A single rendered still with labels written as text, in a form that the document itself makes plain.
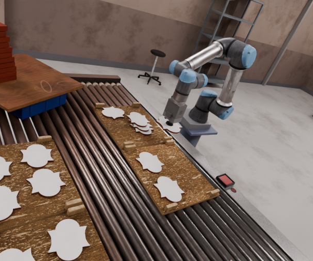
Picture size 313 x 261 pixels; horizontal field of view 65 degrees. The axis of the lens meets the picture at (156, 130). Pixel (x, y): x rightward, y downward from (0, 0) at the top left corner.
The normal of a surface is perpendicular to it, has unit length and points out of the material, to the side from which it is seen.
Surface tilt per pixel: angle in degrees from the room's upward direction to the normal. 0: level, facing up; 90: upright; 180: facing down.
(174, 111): 90
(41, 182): 0
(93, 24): 90
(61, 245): 0
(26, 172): 0
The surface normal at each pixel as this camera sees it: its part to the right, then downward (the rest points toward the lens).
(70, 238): 0.29, -0.81
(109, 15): 0.44, 0.59
